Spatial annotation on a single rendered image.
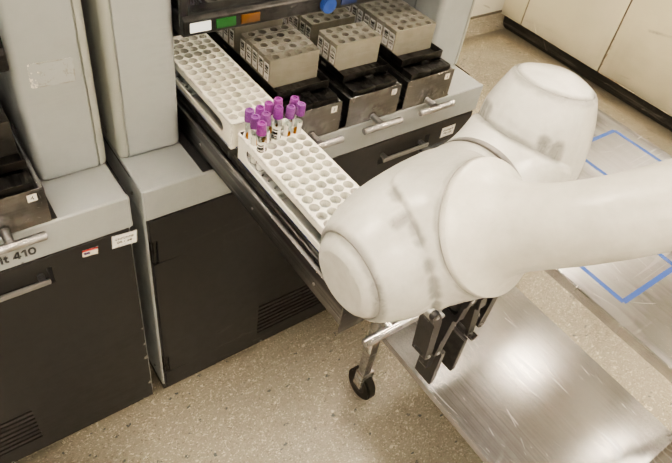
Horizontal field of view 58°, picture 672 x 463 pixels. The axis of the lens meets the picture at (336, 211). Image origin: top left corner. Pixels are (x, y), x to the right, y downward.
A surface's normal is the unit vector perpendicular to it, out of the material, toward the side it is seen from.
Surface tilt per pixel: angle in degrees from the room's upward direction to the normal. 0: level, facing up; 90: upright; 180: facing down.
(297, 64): 90
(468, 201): 31
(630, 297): 0
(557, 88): 7
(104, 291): 90
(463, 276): 74
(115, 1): 90
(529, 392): 0
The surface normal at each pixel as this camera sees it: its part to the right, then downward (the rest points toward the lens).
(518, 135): -0.57, 0.45
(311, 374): 0.13, -0.72
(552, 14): -0.81, 0.32
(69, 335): 0.58, 0.62
